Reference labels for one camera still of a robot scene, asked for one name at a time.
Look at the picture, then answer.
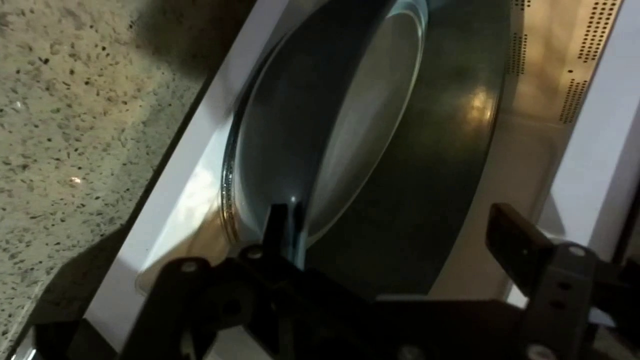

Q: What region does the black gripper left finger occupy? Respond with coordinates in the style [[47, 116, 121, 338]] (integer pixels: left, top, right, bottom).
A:
[[118, 203, 429, 360]]

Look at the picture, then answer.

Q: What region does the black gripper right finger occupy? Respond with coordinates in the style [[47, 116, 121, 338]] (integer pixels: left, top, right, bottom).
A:
[[486, 203, 596, 360]]

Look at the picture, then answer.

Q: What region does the dark grey bowl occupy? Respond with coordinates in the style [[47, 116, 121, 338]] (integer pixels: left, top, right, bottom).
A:
[[234, 0, 515, 298]]

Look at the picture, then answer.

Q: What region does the white microwave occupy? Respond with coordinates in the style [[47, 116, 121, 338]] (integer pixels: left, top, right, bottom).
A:
[[84, 0, 640, 348]]

